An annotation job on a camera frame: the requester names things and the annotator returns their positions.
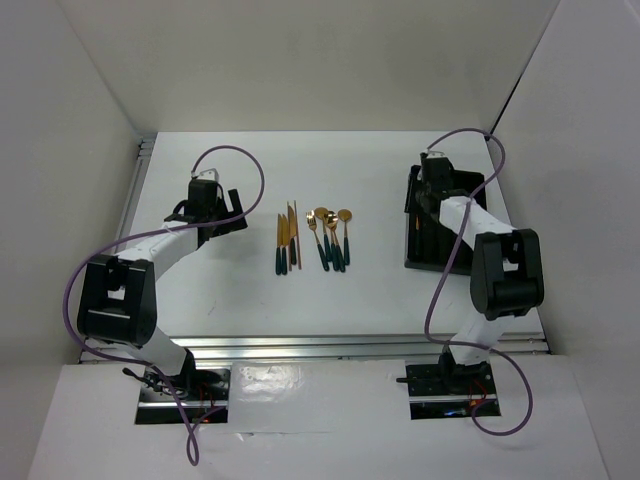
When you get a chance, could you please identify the gold spoon green handle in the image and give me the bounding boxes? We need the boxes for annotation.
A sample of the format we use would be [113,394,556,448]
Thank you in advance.
[325,211,346,273]
[338,209,352,266]
[314,207,332,263]

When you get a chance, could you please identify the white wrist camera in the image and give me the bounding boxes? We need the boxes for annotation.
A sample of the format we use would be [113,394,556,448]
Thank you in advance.
[424,150,446,159]
[196,168,219,182]

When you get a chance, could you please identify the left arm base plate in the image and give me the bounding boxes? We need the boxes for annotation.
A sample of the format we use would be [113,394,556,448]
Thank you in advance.
[128,368,231,425]

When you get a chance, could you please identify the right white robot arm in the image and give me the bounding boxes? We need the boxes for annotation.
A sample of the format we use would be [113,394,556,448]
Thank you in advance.
[416,151,544,395]

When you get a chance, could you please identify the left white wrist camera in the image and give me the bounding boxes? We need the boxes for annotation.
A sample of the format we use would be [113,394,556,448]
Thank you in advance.
[196,168,219,182]

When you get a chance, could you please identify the gold knife green handle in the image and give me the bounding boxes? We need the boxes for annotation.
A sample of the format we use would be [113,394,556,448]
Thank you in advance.
[287,203,298,270]
[275,214,287,275]
[280,214,289,275]

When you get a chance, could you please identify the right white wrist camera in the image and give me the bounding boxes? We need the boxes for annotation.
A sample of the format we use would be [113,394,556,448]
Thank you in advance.
[424,150,446,159]

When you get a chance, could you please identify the gold chopstick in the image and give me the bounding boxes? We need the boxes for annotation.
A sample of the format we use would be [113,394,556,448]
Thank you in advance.
[294,200,302,270]

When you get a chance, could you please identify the aluminium frame rail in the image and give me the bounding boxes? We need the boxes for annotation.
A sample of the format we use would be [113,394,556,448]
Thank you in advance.
[79,130,551,364]

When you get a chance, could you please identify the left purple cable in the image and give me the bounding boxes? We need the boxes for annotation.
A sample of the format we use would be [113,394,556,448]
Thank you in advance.
[61,145,266,467]

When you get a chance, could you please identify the black cutlery tray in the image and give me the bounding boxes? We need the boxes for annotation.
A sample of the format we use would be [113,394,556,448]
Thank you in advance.
[404,165,485,276]

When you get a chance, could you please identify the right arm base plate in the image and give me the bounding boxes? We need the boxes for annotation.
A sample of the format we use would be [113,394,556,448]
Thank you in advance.
[396,362,501,420]

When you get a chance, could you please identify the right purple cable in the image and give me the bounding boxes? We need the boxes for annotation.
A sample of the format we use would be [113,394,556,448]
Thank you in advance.
[423,128,535,437]

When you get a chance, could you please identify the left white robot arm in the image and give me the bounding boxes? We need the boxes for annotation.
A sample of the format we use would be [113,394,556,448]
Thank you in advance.
[77,178,247,399]

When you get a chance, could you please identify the purple cable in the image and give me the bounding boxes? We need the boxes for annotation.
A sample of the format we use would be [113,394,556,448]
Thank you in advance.
[61,145,266,467]
[423,128,535,437]

